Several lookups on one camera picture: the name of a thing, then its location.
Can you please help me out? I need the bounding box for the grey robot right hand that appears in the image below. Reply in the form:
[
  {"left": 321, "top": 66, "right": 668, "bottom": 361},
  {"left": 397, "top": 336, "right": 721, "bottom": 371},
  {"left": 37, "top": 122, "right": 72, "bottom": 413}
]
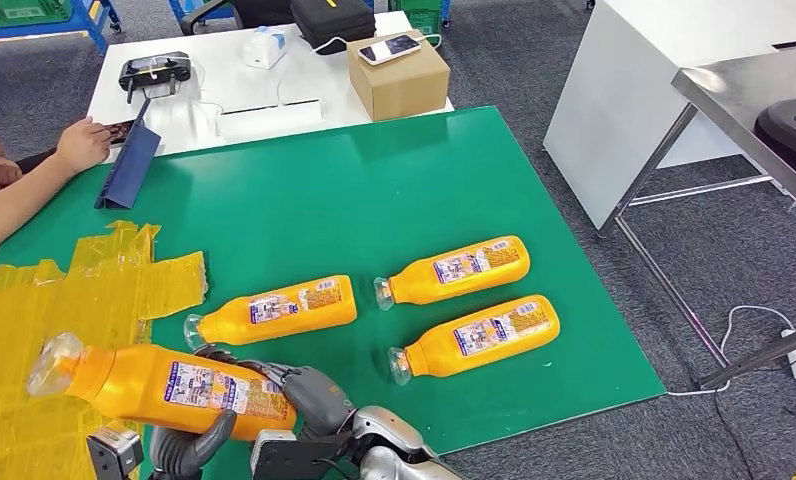
[{"left": 238, "top": 359, "right": 358, "bottom": 441}]

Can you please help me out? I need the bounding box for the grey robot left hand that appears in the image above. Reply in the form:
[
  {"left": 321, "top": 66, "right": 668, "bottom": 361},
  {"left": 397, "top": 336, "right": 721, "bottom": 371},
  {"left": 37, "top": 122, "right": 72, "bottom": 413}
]
[{"left": 147, "top": 344, "right": 239, "bottom": 480}]

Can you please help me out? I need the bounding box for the orange detergent bottle clear cap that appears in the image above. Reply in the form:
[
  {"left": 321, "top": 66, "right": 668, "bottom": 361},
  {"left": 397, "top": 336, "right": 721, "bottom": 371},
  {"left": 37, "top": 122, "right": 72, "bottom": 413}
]
[
  {"left": 183, "top": 274, "right": 358, "bottom": 352},
  {"left": 387, "top": 294, "right": 562, "bottom": 388},
  {"left": 373, "top": 235, "right": 532, "bottom": 313},
  {"left": 26, "top": 332, "right": 299, "bottom": 443}
]

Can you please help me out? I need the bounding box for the yellow tape patch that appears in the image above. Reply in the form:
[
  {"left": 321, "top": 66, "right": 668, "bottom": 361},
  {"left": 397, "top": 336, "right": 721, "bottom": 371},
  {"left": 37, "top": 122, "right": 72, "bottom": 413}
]
[{"left": 0, "top": 220, "right": 209, "bottom": 480}]

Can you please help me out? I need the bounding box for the green table mat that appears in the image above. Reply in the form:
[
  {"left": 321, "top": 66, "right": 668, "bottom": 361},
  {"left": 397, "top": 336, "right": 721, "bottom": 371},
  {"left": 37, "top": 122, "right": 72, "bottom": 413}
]
[{"left": 0, "top": 105, "right": 668, "bottom": 480}]

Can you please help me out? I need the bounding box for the navy blue folded cover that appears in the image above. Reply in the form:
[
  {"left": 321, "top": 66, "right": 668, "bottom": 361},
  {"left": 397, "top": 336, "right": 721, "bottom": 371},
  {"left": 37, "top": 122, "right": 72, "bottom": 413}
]
[{"left": 94, "top": 95, "right": 163, "bottom": 211}]

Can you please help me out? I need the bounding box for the cardboard box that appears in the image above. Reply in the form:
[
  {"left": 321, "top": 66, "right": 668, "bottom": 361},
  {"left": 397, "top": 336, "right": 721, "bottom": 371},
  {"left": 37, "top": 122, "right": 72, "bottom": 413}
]
[{"left": 346, "top": 29, "right": 452, "bottom": 123}]

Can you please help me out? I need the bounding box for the person's right hand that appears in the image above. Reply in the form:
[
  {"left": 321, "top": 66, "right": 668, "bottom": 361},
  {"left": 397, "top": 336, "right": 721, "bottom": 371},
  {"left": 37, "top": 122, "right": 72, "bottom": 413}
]
[{"left": 53, "top": 115, "right": 113, "bottom": 175}]

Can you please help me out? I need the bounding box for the person's body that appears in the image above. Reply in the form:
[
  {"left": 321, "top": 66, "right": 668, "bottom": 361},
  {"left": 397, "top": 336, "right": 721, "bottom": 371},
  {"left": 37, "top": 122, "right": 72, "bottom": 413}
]
[{"left": 0, "top": 148, "right": 58, "bottom": 299}]

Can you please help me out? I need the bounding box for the black smartphone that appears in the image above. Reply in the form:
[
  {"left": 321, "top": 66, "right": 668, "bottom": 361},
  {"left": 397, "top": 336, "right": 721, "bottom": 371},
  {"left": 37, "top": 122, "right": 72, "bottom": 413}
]
[{"left": 106, "top": 120, "right": 136, "bottom": 146}]

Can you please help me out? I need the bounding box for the white table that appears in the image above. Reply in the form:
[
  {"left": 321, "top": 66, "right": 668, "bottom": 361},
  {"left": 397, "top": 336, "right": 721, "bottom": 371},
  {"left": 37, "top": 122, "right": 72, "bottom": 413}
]
[{"left": 86, "top": 9, "right": 456, "bottom": 164}]

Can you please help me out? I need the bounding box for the small white box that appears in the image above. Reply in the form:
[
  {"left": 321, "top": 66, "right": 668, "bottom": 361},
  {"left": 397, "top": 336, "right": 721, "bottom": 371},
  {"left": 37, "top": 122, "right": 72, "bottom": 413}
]
[{"left": 242, "top": 26, "right": 289, "bottom": 71}]

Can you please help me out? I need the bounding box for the white smartphone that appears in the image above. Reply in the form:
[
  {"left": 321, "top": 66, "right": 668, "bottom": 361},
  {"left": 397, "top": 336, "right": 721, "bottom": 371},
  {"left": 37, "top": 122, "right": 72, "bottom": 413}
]
[{"left": 357, "top": 33, "right": 423, "bottom": 67}]

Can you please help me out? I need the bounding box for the black remote controller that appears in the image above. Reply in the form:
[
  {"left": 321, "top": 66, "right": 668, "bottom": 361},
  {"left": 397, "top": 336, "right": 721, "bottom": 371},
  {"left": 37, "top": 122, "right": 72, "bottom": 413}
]
[{"left": 118, "top": 50, "right": 193, "bottom": 104}]

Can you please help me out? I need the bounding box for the black zipper case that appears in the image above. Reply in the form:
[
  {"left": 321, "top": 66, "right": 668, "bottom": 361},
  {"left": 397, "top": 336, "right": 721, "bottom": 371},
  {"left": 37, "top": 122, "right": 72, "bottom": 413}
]
[{"left": 289, "top": 0, "right": 377, "bottom": 56}]

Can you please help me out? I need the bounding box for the black office chair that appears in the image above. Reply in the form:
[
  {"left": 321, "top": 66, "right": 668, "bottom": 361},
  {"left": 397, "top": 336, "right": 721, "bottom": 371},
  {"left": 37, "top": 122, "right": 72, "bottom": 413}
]
[{"left": 179, "top": 0, "right": 292, "bottom": 36}]

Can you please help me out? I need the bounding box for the green plastic crate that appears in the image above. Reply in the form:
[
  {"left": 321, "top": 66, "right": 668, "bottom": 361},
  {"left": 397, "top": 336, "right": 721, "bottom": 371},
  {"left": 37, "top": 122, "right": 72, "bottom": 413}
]
[
  {"left": 0, "top": 0, "right": 73, "bottom": 28},
  {"left": 388, "top": 0, "right": 452, "bottom": 38}
]

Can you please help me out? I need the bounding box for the white cabinet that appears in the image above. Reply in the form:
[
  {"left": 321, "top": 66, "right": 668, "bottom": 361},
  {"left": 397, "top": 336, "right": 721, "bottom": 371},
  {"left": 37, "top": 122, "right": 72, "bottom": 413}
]
[{"left": 543, "top": 0, "right": 796, "bottom": 232}]

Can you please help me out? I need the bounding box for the blue cart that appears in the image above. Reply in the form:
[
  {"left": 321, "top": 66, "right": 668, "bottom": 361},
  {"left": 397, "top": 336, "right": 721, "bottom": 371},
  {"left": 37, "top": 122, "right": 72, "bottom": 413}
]
[{"left": 0, "top": 0, "right": 123, "bottom": 56}]

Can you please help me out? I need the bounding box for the stainless steel table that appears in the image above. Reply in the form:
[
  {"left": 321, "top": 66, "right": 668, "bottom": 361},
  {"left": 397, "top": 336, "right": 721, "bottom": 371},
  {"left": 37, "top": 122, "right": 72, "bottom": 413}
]
[{"left": 595, "top": 40, "right": 796, "bottom": 392}]

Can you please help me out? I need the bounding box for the black chair seat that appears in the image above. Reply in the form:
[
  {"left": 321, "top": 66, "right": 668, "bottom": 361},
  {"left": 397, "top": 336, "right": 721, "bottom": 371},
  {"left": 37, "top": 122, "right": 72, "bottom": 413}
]
[{"left": 754, "top": 95, "right": 796, "bottom": 193}]

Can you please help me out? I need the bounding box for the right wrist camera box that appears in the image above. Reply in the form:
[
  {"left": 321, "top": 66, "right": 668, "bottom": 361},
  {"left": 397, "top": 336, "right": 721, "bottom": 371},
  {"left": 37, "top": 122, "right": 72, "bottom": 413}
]
[{"left": 250, "top": 429, "right": 356, "bottom": 480}]

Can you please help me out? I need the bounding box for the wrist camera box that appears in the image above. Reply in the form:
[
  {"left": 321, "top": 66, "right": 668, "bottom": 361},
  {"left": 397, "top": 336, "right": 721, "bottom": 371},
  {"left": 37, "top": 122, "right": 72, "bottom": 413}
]
[
  {"left": 86, "top": 423, "right": 146, "bottom": 480},
  {"left": 250, "top": 429, "right": 356, "bottom": 480}
]

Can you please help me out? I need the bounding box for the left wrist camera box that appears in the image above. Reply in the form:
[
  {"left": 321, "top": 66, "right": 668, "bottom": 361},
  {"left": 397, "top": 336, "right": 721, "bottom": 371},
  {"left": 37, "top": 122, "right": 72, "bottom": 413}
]
[{"left": 86, "top": 423, "right": 146, "bottom": 480}]

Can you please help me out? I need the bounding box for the white charging cable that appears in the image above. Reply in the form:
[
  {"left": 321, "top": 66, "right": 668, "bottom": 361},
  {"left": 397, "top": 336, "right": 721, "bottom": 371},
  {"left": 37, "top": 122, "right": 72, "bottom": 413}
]
[{"left": 313, "top": 33, "right": 443, "bottom": 56}]

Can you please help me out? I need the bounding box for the black floor cable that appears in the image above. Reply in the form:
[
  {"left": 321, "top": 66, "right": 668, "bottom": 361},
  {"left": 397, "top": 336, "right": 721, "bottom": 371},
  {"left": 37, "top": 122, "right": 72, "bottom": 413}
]
[{"left": 711, "top": 390, "right": 759, "bottom": 480}]

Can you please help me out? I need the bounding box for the blue cart frame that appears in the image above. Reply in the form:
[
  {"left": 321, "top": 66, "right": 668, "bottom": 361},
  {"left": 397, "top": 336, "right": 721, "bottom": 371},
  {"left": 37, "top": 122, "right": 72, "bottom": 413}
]
[{"left": 167, "top": 0, "right": 234, "bottom": 21}]

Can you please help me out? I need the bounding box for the white floor cable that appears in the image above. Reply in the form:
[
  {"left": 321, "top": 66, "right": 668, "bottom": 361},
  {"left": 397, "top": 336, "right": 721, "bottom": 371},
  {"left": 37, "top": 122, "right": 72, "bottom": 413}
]
[{"left": 664, "top": 305, "right": 796, "bottom": 399}]

